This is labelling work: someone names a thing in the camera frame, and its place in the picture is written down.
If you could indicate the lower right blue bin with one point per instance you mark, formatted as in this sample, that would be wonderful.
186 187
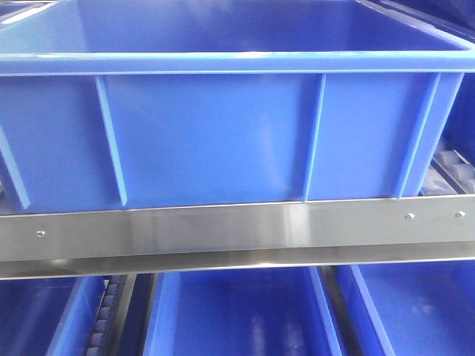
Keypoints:
411 308

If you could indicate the lower left blue bin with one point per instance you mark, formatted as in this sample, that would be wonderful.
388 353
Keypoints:
50 316

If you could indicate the blue bin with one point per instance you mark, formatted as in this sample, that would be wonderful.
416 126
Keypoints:
50 316
261 311
411 308

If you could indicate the large blue plastic box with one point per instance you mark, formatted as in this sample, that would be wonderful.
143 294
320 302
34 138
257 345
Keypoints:
139 104

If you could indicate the steel front rack beam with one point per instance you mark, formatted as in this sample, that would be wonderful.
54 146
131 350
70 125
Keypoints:
317 233

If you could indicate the lower middle blue bin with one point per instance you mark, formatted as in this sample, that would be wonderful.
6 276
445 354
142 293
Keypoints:
261 311

